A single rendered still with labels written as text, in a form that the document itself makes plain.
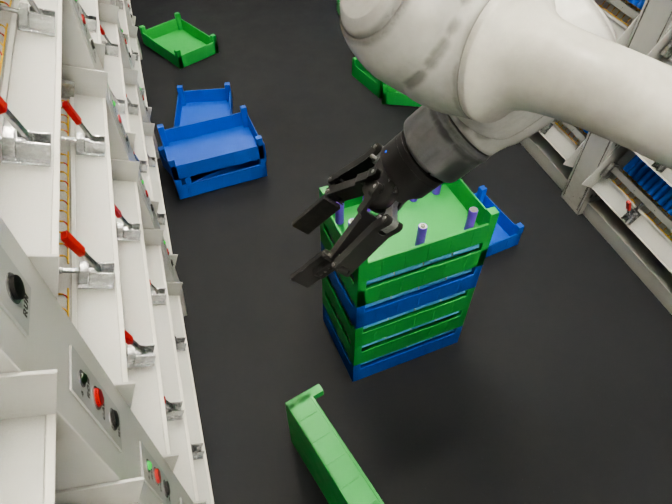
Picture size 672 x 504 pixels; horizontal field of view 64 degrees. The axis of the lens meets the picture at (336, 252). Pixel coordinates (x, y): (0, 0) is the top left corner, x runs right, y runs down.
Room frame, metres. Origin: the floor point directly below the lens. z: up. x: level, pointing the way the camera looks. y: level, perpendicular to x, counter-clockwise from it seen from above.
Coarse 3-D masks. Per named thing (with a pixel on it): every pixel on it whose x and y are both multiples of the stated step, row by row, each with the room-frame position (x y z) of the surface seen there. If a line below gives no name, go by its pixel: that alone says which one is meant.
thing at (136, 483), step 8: (120, 480) 0.15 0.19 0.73; (128, 480) 0.15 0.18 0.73; (136, 480) 0.15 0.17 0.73; (72, 488) 0.14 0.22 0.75; (80, 488) 0.14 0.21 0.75; (88, 488) 0.14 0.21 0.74; (96, 488) 0.15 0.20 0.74; (104, 488) 0.15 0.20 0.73; (112, 488) 0.15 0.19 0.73; (120, 488) 0.15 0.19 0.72; (128, 488) 0.15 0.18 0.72; (136, 488) 0.15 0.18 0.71; (56, 496) 0.14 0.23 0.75; (64, 496) 0.14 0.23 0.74; (72, 496) 0.14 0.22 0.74; (80, 496) 0.14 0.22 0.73; (88, 496) 0.14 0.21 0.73; (96, 496) 0.14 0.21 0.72; (104, 496) 0.15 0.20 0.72; (112, 496) 0.15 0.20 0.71; (120, 496) 0.15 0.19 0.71; (128, 496) 0.15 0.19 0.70; (136, 496) 0.15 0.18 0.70
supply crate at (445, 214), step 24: (456, 192) 0.86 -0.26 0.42; (408, 216) 0.80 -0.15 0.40; (432, 216) 0.80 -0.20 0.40; (456, 216) 0.80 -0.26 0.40; (480, 216) 0.78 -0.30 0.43; (336, 240) 0.72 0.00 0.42; (408, 240) 0.73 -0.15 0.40; (432, 240) 0.69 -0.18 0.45; (456, 240) 0.70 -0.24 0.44; (480, 240) 0.73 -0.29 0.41; (384, 264) 0.64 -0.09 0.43; (408, 264) 0.66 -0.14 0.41
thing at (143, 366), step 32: (128, 160) 0.82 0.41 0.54; (128, 192) 0.78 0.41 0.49; (128, 224) 0.66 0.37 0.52; (128, 256) 0.61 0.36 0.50; (128, 288) 0.54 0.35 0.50; (128, 320) 0.47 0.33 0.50; (128, 352) 0.40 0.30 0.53; (160, 384) 0.37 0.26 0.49; (160, 416) 0.32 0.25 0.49; (160, 448) 0.27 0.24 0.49
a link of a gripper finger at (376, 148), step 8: (376, 144) 0.54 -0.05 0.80; (368, 152) 0.54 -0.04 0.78; (376, 152) 0.53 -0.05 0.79; (360, 160) 0.54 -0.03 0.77; (368, 160) 0.53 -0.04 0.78; (344, 168) 0.55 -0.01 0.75; (352, 168) 0.54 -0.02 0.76; (360, 168) 0.53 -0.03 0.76; (368, 168) 0.53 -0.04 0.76; (336, 176) 0.55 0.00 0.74; (344, 176) 0.54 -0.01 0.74; (352, 176) 0.54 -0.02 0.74
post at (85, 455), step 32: (0, 224) 0.24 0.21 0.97; (32, 288) 0.22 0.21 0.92; (0, 320) 0.17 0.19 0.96; (32, 320) 0.20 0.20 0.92; (64, 320) 0.23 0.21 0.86; (0, 352) 0.15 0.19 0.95; (32, 352) 0.17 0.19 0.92; (64, 352) 0.21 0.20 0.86; (64, 384) 0.18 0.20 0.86; (64, 416) 0.16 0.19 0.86; (128, 416) 0.23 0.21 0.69; (64, 448) 0.15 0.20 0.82; (96, 448) 0.16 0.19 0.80; (128, 448) 0.19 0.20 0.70; (64, 480) 0.14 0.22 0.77; (96, 480) 0.15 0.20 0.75
